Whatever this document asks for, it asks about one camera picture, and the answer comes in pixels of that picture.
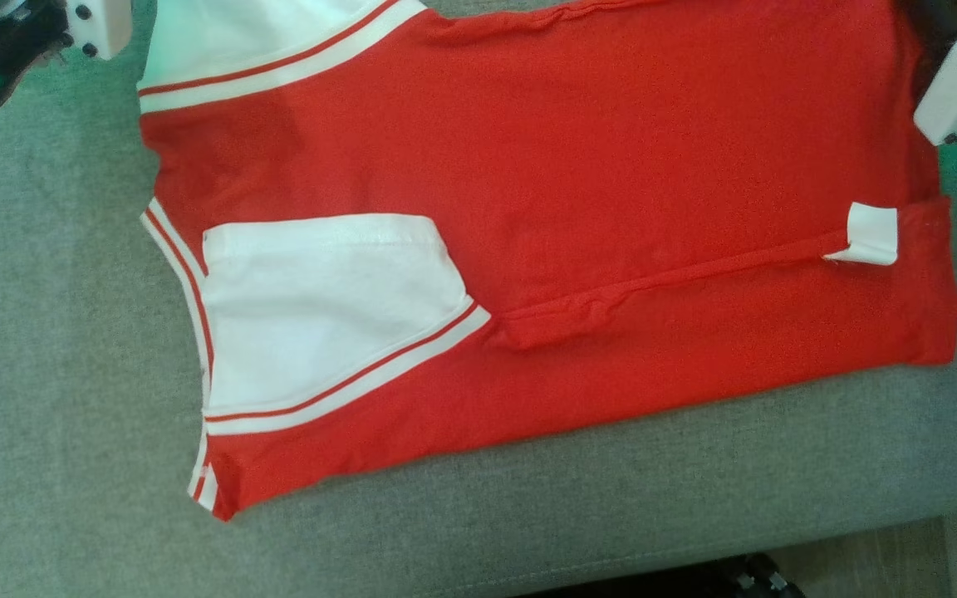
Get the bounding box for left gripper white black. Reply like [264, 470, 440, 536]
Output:
[0, 0, 135, 119]

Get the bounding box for red white sports jersey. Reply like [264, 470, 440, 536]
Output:
[136, 0, 957, 523]

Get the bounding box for grey fabric sofa seat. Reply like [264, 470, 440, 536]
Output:
[0, 0, 957, 598]

